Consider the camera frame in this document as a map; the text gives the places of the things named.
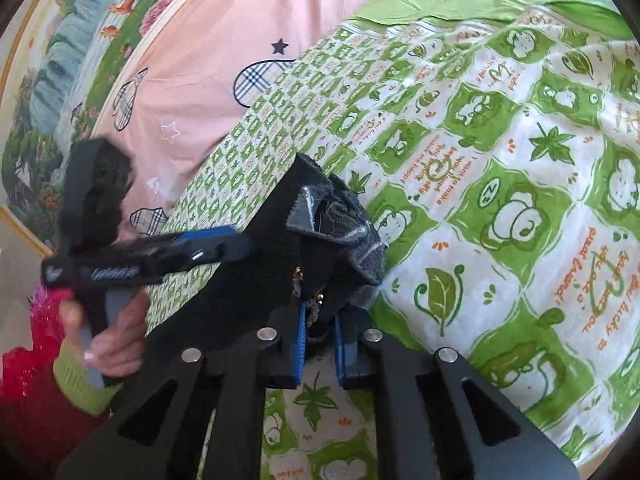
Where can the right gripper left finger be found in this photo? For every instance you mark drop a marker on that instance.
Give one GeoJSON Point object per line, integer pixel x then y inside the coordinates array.
{"type": "Point", "coordinates": [202, 417]}

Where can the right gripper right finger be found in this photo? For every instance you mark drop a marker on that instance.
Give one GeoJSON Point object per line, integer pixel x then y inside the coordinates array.
{"type": "Point", "coordinates": [435, 416]}

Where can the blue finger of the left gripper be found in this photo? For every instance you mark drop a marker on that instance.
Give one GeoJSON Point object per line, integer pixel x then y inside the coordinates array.
{"type": "Point", "coordinates": [220, 244]}

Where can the black pants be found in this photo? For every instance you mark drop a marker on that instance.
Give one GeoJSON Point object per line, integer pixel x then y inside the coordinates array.
{"type": "Point", "coordinates": [311, 237]}

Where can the person's left hand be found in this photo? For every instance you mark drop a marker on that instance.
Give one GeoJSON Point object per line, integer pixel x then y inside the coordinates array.
{"type": "Point", "coordinates": [118, 351]}

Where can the green sleeve cuff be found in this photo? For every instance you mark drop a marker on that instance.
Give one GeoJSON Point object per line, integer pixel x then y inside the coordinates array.
{"type": "Point", "coordinates": [73, 381]}

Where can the red floral blanket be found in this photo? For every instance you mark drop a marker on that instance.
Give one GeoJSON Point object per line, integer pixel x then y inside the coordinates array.
{"type": "Point", "coordinates": [39, 427]}

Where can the pink quilt with hearts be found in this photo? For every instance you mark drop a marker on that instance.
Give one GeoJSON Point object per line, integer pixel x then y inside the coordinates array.
{"type": "Point", "coordinates": [197, 69]}

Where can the green patterned bed sheet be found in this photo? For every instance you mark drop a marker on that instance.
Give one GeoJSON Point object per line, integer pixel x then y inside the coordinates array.
{"type": "Point", "coordinates": [495, 145]}

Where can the landscape painting gold frame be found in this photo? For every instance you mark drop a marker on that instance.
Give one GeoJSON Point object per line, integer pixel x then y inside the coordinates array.
{"type": "Point", "coordinates": [62, 63]}

